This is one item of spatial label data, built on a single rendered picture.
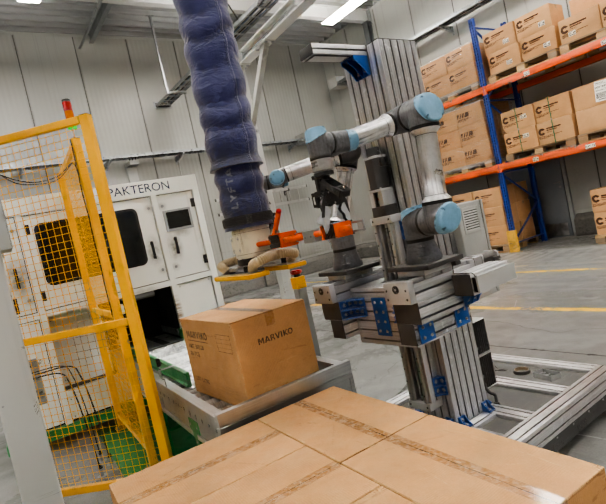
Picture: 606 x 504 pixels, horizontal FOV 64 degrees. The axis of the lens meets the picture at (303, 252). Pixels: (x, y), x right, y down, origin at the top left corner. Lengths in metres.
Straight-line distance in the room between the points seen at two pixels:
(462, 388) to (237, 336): 1.08
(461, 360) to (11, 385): 2.09
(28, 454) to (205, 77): 1.88
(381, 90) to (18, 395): 2.17
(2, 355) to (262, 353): 1.19
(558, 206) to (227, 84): 8.98
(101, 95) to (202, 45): 9.55
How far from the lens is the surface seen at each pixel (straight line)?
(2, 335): 2.65
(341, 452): 1.72
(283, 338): 2.28
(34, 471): 2.77
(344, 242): 2.38
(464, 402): 2.51
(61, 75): 11.70
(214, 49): 2.21
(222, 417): 2.14
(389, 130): 2.03
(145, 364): 2.79
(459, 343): 2.46
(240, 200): 2.09
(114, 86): 11.87
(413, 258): 2.03
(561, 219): 10.60
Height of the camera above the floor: 1.29
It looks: 3 degrees down
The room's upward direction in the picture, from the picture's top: 12 degrees counter-clockwise
